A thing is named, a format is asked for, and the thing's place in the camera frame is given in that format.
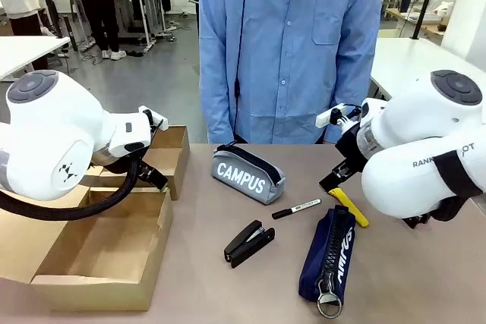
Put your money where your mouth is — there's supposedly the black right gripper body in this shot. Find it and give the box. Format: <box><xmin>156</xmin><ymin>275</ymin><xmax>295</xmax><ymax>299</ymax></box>
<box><xmin>336</xmin><ymin>122</ymin><xmax>371</xmax><ymax>171</ymax></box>

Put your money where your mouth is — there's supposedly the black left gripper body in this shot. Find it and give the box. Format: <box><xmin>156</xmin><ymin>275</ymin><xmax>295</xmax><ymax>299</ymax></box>
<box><xmin>99</xmin><ymin>153</ymin><xmax>155</xmax><ymax>181</ymax></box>

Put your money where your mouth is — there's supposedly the brown cardboard box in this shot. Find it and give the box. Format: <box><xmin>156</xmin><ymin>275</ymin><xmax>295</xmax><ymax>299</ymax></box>
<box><xmin>0</xmin><ymin>184</ymin><xmax>174</xmax><ymax>312</ymax></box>
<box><xmin>85</xmin><ymin>125</ymin><xmax>191</xmax><ymax>201</ymax></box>

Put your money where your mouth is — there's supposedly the grey campus pencil case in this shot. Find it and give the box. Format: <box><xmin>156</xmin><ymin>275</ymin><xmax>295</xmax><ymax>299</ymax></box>
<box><xmin>211</xmin><ymin>143</ymin><xmax>286</xmax><ymax>206</ymax></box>

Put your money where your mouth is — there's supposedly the person's right forearm blue sleeve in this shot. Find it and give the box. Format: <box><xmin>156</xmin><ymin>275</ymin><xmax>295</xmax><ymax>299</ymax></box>
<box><xmin>199</xmin><ymin>54</ymin><xmax>236</xmax><ymax>143</ymax></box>

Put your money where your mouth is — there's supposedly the person's left forearm blue sleeve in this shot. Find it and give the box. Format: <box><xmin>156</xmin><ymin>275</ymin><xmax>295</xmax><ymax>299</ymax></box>
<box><xmin>337</xmin><ymin>35</ymin><xmax>380</xmax><ymax>112</ymax></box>

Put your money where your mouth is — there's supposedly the yellow utility knife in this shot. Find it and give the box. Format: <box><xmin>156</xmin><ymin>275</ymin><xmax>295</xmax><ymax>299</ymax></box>
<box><xmin>328</xmin><ymin>187</ymin><xmax>370</xmax><ymax>228</ymax></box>

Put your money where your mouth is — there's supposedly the black marker pen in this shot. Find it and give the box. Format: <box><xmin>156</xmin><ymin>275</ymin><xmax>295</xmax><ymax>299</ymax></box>
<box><xmin>271</xmin><ymin>198</ymin><xmax>323</xmax><ymax>221</ymax></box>

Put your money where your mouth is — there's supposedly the navy campus pencil case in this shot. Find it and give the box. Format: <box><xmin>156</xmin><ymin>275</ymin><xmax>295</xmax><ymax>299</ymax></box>
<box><xmin>298</xmin><ymin>205</ymin><xmax>358</xmax><ymax>318</ymax></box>

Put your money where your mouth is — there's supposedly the black stapler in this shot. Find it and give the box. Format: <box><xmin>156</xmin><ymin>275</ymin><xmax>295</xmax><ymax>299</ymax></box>
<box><xmin>223</xmin><ymin>219</ymin><xmax>276</xmax><ymax>269</ymax></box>

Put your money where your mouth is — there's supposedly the person in blue shirt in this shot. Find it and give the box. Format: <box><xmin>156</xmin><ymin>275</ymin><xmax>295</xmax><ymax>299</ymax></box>
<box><xmin>197</xmin><ymin>0</ymin><xmax>383</xmax><ymax>146</ymax></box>

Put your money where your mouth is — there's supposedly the wooden table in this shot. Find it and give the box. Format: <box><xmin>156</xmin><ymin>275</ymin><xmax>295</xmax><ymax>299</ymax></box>
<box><xmin>385</xmin><ymin>7</ymin><xmax>446</xmax><ymax>46</ymax></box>

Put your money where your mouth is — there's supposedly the black tripod pole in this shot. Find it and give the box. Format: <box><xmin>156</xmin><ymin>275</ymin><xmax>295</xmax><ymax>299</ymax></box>
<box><xmin>412</xmin><ymin>0</ymin><xmax>441</xmax><ymax>40</ymax></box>

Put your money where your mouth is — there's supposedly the person in black clothes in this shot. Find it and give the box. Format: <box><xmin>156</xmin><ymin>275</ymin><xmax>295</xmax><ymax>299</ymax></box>
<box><xmin>70</xmin><ymin>0</ymin><xmax>127</xmax><ymax>61</ymax></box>

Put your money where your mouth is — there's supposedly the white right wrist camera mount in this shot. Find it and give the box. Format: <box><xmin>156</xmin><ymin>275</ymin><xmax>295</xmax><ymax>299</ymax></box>
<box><xmin>315</xmin><ymin>102</ymin><xmax>360</xmax><ymax>128</ymax></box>

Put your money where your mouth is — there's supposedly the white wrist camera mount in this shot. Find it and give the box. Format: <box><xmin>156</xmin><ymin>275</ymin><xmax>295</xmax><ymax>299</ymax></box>
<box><xmin>137</xmin><ymin>105</ymin><xmax>169</xmax><ymax>131</ymax></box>
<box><xmin>315</xmin><ymin>102</ymin><xmax>360</xmax><ymax>128</ymax></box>

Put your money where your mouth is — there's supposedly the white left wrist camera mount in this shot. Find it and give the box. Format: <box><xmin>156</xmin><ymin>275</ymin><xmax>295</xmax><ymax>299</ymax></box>
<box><xmin>137</xmin><ymin>105</ymin><xmax>169</xmax><ymax>131</ymax></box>

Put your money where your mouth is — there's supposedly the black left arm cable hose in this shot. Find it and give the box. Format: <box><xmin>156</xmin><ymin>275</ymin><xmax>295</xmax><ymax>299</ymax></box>
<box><xmin>0</xmin><ymin>156</ymin><xmax>142</xmax><ymax>223</ymax></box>

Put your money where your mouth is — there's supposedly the black right arm strap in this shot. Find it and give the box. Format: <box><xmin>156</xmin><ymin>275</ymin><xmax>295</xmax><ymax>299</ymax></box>
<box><xmin>432</xmin><ymin>149</ymin><xmax>484</xmax><ymax>222</ymax></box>

